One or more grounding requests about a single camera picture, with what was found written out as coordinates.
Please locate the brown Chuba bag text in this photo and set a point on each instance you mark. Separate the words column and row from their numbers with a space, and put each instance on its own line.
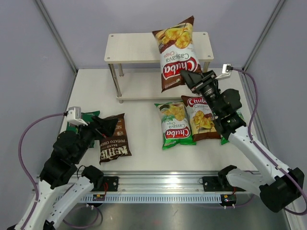
column 200, row 118

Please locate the green Chuba cassava chips bag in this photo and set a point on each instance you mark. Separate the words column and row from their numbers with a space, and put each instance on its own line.
column 174, row 124

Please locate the aluminium mounting rail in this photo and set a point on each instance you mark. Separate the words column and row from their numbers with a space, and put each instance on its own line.
column 181, row 182

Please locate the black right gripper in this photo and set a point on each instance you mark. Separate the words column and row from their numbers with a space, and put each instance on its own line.
column 191, row 79

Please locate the white slotted cable duct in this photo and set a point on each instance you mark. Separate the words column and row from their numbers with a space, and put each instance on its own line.
column 151, row 198

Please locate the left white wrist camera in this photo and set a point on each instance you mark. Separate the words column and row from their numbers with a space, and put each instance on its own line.
column 75, row 115

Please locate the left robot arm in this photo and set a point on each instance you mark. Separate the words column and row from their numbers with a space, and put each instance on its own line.
column 47, row 210

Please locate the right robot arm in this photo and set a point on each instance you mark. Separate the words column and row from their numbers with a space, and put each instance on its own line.
column 276, row 184

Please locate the white two-tier shelf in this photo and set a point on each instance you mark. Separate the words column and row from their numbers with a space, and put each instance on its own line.
column 134, row 63

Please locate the brown Chuba cassava chips bag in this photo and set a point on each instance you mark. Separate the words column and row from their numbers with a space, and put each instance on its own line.
column 177, row 53

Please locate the green Real hand cooked bag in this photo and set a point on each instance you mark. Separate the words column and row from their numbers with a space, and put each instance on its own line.
column 86, row 117

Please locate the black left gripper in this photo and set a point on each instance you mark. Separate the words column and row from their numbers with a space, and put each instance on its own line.
column 101, row 127

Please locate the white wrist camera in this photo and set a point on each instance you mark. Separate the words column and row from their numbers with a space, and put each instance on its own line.
column 226, row 72
column 75, row 115

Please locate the brown Kettle potato chips bag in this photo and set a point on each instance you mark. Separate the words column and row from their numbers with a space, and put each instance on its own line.
column 117, row 145

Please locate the green Chuba bag right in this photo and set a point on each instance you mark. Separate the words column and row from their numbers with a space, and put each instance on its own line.
column 225, row 141

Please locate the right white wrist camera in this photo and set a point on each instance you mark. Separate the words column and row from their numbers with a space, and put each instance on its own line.
column 226, row 72

